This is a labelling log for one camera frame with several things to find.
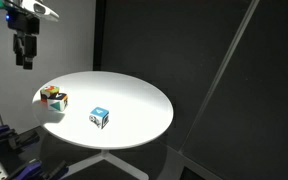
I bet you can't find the orange green picture cube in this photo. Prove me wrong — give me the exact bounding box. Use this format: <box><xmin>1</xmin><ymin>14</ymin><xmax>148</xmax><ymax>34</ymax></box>
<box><xmin>40</xmin><ymin>85</ymin><xmax>59</xmax><ymax>102</ymax></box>

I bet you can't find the blue topped patterned cube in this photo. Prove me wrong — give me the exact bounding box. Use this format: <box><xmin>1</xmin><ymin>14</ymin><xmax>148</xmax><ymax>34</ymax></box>
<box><xmin>89</xmin><ymin>107</ymin><xmax>109</xmax><ymax>129</ymax></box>

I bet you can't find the purple clamp upper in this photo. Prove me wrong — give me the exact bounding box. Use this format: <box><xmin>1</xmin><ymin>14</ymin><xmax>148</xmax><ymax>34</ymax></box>
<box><xmin>0</xmin><ymin>125</ymin><xmax>40</xmax><ymax>150</ymax></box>

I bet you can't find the purple clamp lower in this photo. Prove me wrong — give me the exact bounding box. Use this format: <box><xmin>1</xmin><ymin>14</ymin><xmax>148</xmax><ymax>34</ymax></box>
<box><xmin>5</xmin><ymin>159</ymin><xmax>69</xmax><ymax>180</ymax></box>

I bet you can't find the purple clamp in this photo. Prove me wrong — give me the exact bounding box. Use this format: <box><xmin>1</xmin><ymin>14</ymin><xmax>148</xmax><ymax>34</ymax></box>
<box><xmin>0</xmin><ymin>125</ymin><xmax>40</xmax><ymax>150</ymax></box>
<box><xmin>5</xmin><ymin>159</ymin><xmax>69</xmax><ymax>180</ymax></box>

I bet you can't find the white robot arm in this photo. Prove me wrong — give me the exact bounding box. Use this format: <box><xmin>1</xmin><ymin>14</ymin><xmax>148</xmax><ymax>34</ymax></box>
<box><xmin>0</xmin><ymin>0</ymin><xmax>59</xmax><ymax>70</ymax></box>

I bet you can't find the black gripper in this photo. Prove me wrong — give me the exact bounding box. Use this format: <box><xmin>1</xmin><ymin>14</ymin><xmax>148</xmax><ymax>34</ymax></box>
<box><xmin>6</xmin><ymin>11</ymin><xmax>40</xmax><ymax>70</ymax></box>

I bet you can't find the black white teal cube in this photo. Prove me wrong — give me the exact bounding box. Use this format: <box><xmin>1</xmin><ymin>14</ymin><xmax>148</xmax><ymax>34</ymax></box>
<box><xmin>47</xmin><ymin>93</ymin><xmax>68</xmax><ymax>111</ymax></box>

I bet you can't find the round white table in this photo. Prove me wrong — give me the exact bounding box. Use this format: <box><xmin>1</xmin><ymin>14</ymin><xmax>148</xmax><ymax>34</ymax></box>
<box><xmin>32</xmin><ymin>71</ymin><xmax>173</xmax><ymax>180</ymax></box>

